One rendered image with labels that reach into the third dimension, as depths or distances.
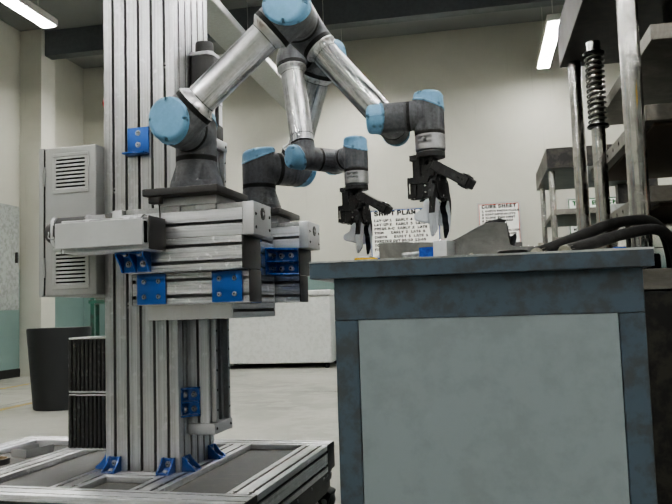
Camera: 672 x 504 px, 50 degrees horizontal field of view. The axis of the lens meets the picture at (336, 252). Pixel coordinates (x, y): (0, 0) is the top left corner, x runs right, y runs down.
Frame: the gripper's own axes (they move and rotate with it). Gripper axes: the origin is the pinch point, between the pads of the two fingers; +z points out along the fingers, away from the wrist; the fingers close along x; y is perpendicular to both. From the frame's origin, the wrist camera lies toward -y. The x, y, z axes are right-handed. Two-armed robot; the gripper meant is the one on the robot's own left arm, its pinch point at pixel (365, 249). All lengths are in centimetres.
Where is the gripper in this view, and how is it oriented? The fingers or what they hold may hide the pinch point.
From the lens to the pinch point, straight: 221.9
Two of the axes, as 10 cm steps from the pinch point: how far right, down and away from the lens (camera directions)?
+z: 0.3, 10.0, -0.8
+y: -9.1, 0.6, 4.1
